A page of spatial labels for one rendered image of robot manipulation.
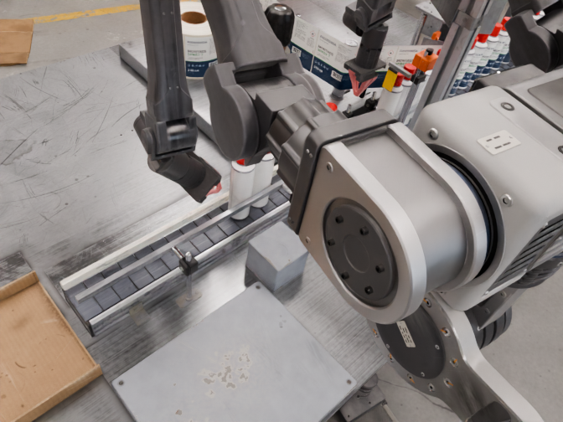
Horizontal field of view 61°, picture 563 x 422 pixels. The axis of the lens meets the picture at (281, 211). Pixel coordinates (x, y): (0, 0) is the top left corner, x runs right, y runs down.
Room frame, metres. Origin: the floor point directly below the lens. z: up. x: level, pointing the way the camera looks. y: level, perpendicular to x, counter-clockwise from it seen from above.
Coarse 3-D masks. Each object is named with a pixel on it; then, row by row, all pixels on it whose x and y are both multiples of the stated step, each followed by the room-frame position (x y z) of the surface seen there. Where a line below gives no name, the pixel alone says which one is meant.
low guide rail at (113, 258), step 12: (276, 168) 0.88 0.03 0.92; (228, 192) 0.77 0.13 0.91; (204, 204) 0.71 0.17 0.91; (216, 204) 0.73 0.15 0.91; (192, 216) 0.68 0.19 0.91; (168, 228) 0.63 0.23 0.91; (144, 240) 0.58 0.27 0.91; (120, 252) 0.54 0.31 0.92; (132, 252) 0.56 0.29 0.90; (96, 264) 0.50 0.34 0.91; (108, 264) 0.52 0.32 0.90; (72, 276) 0.47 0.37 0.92; (84, 276) 0.48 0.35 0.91
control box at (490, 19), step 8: (432, 0) 1.12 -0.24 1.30; (440, 0) 1.09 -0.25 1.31; (448, 0) 1.06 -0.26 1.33; (456, 0) 1.03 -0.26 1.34; (496, 0) 1.03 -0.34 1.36; (504, 0) 1.03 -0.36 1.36; (440, 8) 1.07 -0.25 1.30; (448, 8) 1.04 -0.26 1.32; (456, 8) 1.02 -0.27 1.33; (496, 8) 1.03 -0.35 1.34; (448, 16) 1.03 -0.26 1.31; (456, 16) 1.01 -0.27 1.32; (488, 16) 1.03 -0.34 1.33; (496, 16) 1.03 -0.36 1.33; (448, 24) 1.02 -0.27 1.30; (488, 24) 1.03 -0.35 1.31; (480, 32) 1.03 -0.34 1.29; (488, 32) 1.03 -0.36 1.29
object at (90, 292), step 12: (264, 192) 0.75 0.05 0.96; (240, 204) 0.70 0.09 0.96; (216, 216) 0.65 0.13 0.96; (228, 216) 0.66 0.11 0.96; (204, 228) 0.61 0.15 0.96; (180, 240) 0.57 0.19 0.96; (156, 252) 0.53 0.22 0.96; (168, 252) 0.54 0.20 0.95; (132, 264) 0.49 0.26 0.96; (144, 264) 0.50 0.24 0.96; (120, 276) 0.46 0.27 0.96; (96, 288) 0.43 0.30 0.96; (84, 300) 0.40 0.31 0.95
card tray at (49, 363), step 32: (0, 288) 0.43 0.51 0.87; (32, 288) 0.47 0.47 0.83; (0, 320) 0.39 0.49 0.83; (32, 320) 0.40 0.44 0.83; (64, 320) 0.41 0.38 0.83; (0, 352) 0.33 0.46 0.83; (32, 352) 0.34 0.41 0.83; (64, 352) 0.35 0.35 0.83; (0, 384) 0.27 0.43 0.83; (32, 384) 0.28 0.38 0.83; (64, 384) 0.29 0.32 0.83; (0, 416) 0.22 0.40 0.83; (32, 416) 0.23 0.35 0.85
